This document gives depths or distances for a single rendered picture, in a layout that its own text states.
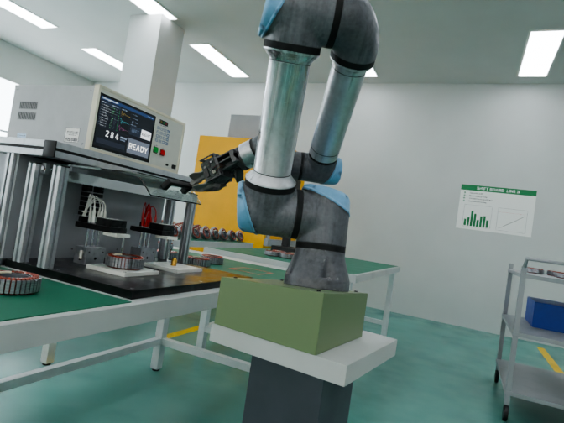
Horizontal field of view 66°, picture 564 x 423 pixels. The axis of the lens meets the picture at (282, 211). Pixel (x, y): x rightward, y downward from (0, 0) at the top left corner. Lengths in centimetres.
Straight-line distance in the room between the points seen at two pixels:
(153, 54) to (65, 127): 429
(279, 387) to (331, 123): 59
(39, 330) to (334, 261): 59
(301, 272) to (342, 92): 40
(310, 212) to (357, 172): 568
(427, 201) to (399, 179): 50
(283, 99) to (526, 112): 588
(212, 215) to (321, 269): 444
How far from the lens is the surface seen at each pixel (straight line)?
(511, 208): 640
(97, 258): 150
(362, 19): 90
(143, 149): 160
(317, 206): 97
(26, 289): 108
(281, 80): 90
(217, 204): 532
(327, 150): 107
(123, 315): 106
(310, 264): 95
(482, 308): 640
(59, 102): 158
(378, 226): 648
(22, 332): 90
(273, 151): 92
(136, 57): 592
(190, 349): 270
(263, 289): 90
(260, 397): 103
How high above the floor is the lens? 98
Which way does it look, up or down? 2 degrees up
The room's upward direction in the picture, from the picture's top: 8 degrees clockwise
